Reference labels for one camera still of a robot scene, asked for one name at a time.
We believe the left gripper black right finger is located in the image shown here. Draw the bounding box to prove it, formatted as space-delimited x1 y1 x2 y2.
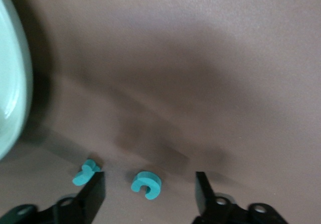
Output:
191 171 249 224

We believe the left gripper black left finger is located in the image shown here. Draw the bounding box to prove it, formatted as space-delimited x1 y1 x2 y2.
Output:
49 171 106 224

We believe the teal letter l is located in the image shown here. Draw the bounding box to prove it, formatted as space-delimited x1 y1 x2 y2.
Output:
72 158 102 187

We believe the teal foam letter c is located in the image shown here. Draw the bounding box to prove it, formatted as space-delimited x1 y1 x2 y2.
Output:
130 171 162 200

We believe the light green plate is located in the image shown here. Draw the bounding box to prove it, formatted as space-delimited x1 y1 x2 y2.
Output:
0 0 35 162

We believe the brown table cover mat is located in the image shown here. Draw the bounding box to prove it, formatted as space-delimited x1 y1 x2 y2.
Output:
0 0 321 224

